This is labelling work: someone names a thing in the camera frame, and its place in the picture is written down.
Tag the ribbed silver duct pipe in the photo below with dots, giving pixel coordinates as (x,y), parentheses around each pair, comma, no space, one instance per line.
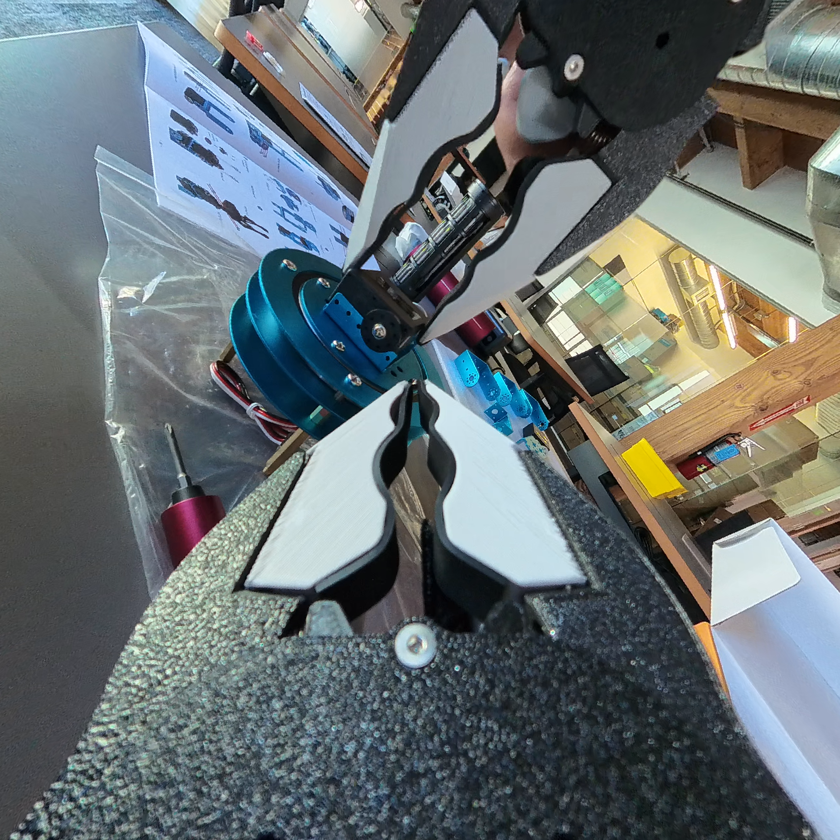
(695,302)

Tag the yellow storage bin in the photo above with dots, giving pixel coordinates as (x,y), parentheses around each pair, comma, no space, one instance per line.
(649,467)

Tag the cluster of blue metal brackets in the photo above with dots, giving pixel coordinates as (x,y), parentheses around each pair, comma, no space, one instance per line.
(505,397)

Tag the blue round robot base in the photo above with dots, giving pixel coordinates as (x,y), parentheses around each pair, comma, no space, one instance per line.
(289,328)

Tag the white and orange cardboard box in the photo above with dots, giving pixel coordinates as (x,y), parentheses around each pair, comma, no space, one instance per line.
(781,630)

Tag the wooden workbench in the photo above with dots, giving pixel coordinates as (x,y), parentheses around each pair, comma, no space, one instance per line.
(646,518)

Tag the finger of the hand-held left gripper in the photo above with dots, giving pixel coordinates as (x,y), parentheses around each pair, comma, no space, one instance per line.
(531,229)
(433,144)

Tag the red warning sign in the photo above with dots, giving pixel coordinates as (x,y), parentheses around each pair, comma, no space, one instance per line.
(781,413)

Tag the person's left hand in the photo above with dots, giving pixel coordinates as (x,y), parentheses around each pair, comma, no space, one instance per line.
(506,131)

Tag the white instruction manual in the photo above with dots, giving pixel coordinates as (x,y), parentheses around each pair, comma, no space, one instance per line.
(223,144)

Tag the grey desk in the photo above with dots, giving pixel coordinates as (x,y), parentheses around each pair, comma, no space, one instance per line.
(52,262)

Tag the black servo motor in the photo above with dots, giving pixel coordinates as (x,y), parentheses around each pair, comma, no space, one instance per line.
(446,239)

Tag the wooden beam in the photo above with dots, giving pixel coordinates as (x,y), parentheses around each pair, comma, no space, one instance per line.
(741,394)

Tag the maroon metal cylinder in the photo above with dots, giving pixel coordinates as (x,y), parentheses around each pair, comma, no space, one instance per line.
(478,326)

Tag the clear plastic bag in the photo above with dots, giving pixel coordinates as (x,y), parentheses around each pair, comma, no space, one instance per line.
(164,262)

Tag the white parts tray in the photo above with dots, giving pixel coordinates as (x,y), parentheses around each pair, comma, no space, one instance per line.
(446,364)

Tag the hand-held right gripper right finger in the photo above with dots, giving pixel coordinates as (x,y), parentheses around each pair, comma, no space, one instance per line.
(505,505)

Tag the silver ventilation duct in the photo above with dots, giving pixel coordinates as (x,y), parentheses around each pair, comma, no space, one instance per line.
(804,46)

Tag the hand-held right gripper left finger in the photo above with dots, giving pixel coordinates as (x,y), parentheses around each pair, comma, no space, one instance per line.
(328,505)

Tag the wooden table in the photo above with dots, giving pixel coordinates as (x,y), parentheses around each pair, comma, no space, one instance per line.
(289,85)

